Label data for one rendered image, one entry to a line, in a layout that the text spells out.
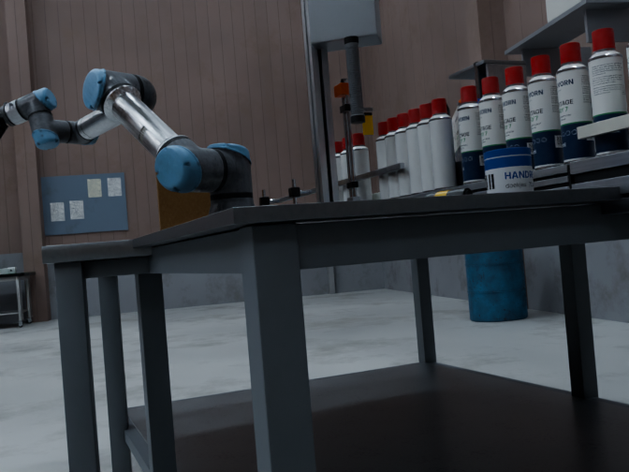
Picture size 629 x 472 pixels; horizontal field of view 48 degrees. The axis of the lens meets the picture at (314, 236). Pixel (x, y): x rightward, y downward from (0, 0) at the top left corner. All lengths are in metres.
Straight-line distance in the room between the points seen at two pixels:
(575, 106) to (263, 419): 0.73
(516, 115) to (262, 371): 0.74
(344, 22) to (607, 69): 0.80
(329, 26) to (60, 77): 10.76
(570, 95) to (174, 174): 0.98
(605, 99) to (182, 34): 11.51
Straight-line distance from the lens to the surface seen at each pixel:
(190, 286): 11.94
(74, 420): 1.74
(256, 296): 0.88
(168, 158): 1.83
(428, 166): 1.64
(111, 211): 12.00
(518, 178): 1.10
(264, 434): 0.92
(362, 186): 1.97
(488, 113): 1.45
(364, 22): 1.83
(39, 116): 2.47
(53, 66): 12.52
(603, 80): 1.23
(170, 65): 12.38
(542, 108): 1.33
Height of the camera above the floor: 0.77
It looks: 1 degrees up
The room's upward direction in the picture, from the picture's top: 5 degrees counter-clockwise
